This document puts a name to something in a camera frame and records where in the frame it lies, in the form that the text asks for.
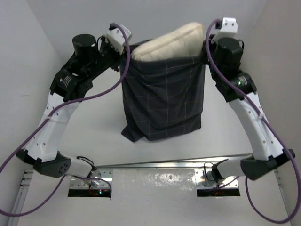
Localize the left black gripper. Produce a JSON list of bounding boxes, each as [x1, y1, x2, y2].
[[85, 34, 125, 79]]

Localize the cream pillow with bear print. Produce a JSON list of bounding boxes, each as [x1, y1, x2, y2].
[[131, 22, 204, 62]]

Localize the dark plaid pillowcase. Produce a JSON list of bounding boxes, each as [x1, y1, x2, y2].
[[121, 53, 205, 142]]

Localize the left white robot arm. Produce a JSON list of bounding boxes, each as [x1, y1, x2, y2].
[[16, 33, 128, 178]]

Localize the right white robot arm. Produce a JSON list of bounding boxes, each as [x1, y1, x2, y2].
[[205, 35, 295, 182]]

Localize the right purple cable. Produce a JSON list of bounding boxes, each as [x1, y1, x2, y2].
[[205, 19, 296, 224]]

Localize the purple cable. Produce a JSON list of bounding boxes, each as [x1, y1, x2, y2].
[[205, 19, 296, 224], [0, 22, 131, 217]]

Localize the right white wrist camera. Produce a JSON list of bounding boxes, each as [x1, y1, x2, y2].
[[214, 17, 238, 41]]

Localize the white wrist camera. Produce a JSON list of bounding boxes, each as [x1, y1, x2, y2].
[[104, 23, 132, 55], [214, 17, 238, 41]]

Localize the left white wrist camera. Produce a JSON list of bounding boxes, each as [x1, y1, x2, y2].
[[104, 23, 132, 55]]

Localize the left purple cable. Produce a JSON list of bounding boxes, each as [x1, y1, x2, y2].
[[0, 22, 131, 217]]

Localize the aluminium frame rails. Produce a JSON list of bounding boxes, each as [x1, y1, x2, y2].
[[20, 61, 280, 196]]

